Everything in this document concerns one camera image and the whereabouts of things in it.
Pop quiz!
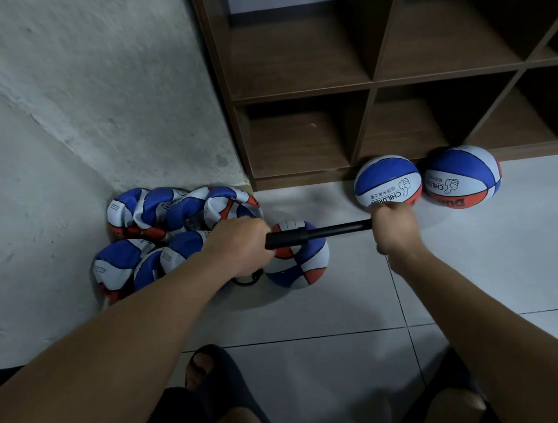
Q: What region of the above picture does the black hand pump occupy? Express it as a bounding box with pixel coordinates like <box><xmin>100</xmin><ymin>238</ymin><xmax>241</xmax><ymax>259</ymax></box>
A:
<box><xmin>226</xmin><ymin>217</ymin><xmax>379</xmax><ymax>289</ymax></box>

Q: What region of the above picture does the black sandal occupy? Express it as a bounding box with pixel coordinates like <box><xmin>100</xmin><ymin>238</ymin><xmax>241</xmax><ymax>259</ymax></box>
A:
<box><xmin>388</xmin><ymin>345</ymin><xmax>491</xmax><ymax>423</ymax></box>
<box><xmin>181</xmin><ymin>337</ymin><xmax>285</xmax><ymax>423</ymax></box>

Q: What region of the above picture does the person's left forearm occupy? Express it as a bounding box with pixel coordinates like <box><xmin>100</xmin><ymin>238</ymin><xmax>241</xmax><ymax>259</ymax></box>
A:
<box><xmin>0</xmin><ymin>252</ymin><xmax>248</xmax><ymax>423</ymax></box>

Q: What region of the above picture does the brown wooden cubby shelf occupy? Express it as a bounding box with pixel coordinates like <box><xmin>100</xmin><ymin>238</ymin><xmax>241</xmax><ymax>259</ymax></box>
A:
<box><xmin>187</xmin><ymin>0</ymin><xmax>558</xmax><ymax>196</ymax></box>

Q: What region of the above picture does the person's right hand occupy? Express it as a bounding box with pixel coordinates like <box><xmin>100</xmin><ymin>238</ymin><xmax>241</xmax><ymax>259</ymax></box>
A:
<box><xmin>368</xmin><ymin>198</ymin><xmax>431</xmax><ymax>279</ymax></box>

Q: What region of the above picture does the person's right forearm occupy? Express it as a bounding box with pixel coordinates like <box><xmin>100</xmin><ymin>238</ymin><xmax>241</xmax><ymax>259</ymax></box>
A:
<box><xmin>388</xmin><ymin>237</ymin><xmax>558</xmax><ymax>423</ymax></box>

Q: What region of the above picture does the person's left hand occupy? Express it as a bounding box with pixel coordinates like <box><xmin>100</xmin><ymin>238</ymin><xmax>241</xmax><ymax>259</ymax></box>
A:
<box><xmin>199</xmin><ymin>214</ymin><xmax>279</xmax><ymax>286</ymax></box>

